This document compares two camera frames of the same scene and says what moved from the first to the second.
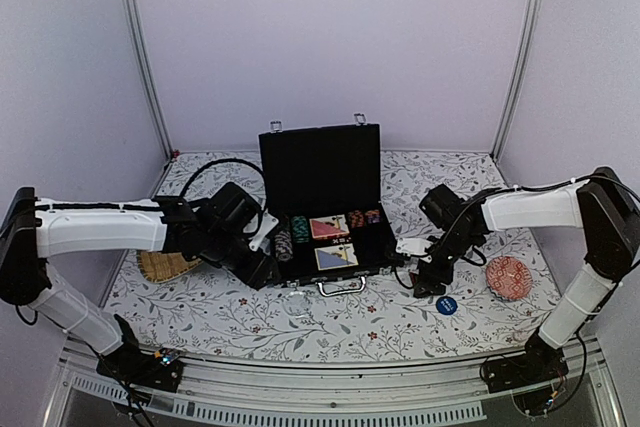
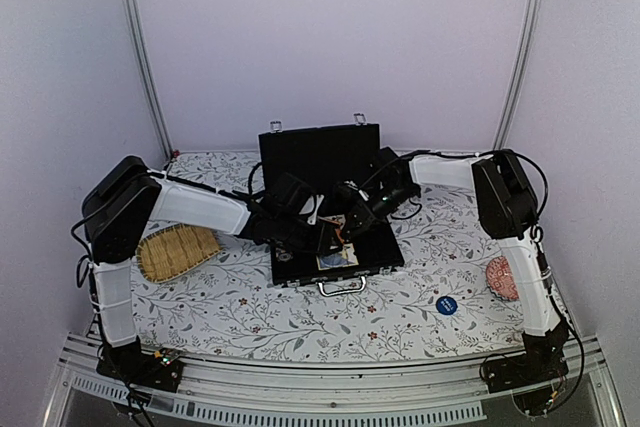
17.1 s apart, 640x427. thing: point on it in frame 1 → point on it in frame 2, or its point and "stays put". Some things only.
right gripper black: x=425 y=280 → x=364 y=215
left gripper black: x=257 y=274 → x=321 y=242
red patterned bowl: x=508 y=278 stays put
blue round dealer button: x=446 y=305 stays put
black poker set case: x=322 y=193 stays put
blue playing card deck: x=341 y=256 stays put
